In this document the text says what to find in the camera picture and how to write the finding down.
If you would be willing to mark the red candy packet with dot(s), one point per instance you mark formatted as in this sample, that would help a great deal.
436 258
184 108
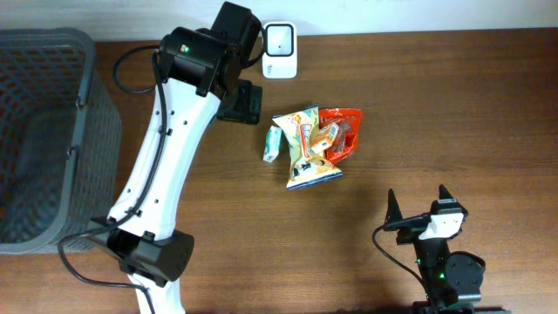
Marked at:
349 121

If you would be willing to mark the orange Kleenex tissue pack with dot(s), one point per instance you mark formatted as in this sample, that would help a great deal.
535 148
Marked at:
326 138

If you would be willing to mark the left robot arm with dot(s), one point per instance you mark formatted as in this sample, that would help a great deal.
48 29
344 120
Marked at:
197 76

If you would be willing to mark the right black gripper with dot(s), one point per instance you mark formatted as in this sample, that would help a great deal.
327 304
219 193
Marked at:
410 224

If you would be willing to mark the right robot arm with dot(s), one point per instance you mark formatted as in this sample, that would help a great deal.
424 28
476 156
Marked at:
451 280

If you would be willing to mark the grey plastic mesh basket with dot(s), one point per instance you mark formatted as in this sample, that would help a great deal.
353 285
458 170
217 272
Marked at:
60 139

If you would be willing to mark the white barcode scanner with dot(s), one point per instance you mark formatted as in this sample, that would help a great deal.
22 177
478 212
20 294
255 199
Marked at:
279 60

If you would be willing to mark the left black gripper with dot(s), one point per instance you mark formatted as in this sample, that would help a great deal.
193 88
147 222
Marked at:
241 103

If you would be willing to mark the yellow snack bag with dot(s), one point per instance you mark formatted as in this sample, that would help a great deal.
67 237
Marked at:
307 168

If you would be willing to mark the green Kleenex tissue pack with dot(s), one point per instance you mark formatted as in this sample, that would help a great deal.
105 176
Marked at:
272 144

